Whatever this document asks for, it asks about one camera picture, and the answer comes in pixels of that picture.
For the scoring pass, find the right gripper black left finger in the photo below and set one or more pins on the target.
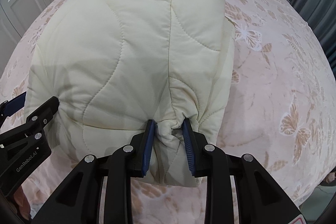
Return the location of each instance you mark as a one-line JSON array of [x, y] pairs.
[[100, 182]]

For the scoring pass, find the person's left hand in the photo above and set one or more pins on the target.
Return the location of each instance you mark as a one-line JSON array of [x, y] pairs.
[[22, 201]]

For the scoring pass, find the pink butterfly bedspread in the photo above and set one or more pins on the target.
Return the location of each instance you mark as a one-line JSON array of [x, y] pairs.
[[281, 109]]

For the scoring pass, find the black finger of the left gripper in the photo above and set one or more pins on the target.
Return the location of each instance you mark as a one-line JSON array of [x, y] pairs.
[[9, 108]]

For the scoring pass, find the cream quilted jacket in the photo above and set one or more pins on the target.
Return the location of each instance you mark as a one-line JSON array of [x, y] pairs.
[[115, 64]]

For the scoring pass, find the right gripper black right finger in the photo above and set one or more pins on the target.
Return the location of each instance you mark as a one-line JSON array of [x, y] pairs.
[[236, 183]]

